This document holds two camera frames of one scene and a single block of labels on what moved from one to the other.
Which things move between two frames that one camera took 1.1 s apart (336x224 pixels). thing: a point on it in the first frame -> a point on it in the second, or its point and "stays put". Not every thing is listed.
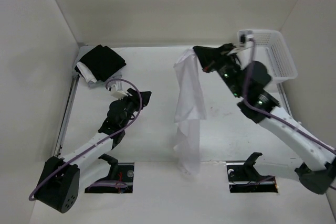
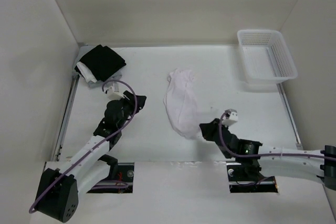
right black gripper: (210, 57) -> (208, 129)
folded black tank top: (103, 62) stays put
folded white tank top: (85, 73) stays put
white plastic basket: (271, 47) stays put
